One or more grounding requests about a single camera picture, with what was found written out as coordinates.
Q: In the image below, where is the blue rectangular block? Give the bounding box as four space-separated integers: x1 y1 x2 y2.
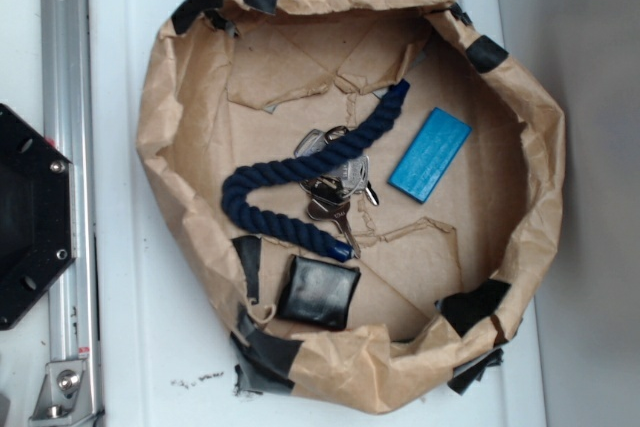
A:
388 108 472 203

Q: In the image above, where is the silver key bunch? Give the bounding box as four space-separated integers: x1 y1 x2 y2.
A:
294 126 380 262

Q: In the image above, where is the brown paper bin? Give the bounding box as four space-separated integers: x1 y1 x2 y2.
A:
137 0 565 414

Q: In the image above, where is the black square pad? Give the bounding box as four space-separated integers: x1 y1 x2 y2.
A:
276 256 361 330

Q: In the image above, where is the dark blue twisted rope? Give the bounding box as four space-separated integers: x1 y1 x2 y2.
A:
221 79 412 265

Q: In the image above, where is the aluminium frame rail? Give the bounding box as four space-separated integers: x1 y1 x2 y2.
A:
41 0 105 426

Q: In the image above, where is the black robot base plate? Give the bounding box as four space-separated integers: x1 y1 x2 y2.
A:
0 104 74 331

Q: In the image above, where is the metal corner bracket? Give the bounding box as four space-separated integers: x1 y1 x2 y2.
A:
28 359 92 426

